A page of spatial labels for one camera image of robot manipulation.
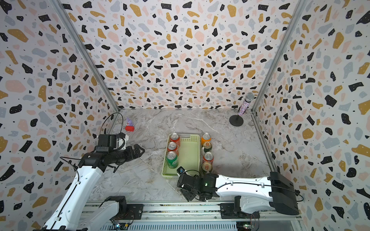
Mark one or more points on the light green perforated basket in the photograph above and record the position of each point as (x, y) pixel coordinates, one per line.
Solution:
(189, 156)

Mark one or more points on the green red beer can front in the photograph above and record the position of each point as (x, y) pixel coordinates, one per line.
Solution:
(206, 168)

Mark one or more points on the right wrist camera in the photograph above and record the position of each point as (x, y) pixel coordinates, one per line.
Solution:
(180, 171)

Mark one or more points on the green circuit board left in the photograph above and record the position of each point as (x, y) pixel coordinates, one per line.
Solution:
(120, 226)

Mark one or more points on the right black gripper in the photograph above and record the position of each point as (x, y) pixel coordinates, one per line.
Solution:
(188, 197)

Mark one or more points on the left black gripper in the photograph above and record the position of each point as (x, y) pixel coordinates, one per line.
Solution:
(130, 155)

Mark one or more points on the glitter microphone on black stand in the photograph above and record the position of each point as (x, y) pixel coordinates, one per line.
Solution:
(237, 120)

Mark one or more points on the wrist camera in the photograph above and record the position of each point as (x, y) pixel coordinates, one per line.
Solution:
(111, 142)
(180, 171)

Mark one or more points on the red cola can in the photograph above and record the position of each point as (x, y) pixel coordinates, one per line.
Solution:
(174, 137)
(208, 157)
(173, 147)

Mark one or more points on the green soda can left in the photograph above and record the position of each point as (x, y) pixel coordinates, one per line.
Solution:
(172, 159)

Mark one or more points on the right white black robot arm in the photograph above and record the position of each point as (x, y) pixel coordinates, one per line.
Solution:
(253, 194)

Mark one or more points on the green white can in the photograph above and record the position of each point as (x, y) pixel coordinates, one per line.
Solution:
(207, 147)

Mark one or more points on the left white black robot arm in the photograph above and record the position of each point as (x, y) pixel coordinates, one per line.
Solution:
(90, 169)

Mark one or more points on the small red purple toy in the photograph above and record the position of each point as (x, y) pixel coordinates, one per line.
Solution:
(129, 125)

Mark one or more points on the circuit board right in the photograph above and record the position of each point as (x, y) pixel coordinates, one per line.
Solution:
(244, 226)

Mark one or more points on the orange soda can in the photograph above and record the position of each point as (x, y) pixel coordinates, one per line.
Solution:
(206, 137)

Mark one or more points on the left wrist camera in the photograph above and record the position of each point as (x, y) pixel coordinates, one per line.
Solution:
(111, 142)

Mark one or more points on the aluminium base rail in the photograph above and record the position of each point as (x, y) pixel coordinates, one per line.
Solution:
(201, 216)

